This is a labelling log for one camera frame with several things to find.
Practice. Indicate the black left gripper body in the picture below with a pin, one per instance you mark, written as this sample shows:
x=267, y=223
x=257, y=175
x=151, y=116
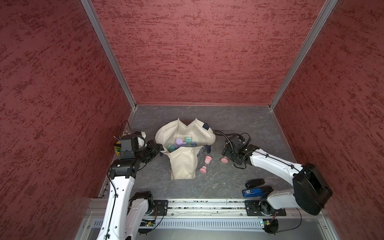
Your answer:
x=149, y=152

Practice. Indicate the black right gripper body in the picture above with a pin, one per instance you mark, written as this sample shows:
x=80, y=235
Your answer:
x=231, y=154

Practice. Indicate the pink hourglass pile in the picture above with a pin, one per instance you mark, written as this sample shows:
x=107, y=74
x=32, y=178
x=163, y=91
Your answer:
x=207, y=161

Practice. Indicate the purple hourglass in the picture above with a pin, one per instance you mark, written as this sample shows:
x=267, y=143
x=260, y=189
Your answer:
x=179, y=142

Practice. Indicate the teal hourglass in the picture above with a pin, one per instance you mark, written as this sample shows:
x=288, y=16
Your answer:
x=172, y=147
x=188, y=140

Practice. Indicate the cream canvas bag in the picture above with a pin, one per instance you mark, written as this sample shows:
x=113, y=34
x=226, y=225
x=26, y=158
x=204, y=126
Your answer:
x=184, y=160

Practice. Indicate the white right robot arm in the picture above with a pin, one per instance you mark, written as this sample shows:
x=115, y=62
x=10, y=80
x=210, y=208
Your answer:
x=309, y=190

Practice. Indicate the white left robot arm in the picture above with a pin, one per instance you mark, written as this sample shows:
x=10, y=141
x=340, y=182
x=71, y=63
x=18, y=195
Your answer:
x=124, y=214

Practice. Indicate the yellow pen holder cup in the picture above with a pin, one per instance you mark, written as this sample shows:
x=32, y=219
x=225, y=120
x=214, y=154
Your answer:
x=117, y=148

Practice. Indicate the black stapler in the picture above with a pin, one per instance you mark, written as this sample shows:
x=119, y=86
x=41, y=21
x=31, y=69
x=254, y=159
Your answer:
x=255, y=183

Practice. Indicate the blue stapler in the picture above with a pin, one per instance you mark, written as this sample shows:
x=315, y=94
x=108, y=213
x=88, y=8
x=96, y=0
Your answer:
x=257, y=192

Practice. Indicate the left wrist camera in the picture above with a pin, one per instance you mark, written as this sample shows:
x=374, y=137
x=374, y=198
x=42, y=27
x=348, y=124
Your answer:
x=132, y=144

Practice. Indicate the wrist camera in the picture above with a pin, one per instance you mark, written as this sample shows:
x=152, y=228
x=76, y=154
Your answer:
x=237, y=141
x=132, y=144

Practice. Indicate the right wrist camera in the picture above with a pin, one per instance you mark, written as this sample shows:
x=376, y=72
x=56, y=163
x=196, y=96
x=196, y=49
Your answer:
x=237, y=141

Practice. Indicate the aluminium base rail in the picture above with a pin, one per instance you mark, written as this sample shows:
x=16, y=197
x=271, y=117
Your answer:
x=227, y=208

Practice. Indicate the aluminium corner post right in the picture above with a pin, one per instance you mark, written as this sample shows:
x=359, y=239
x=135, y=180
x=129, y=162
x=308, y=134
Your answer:
x=321, y=19

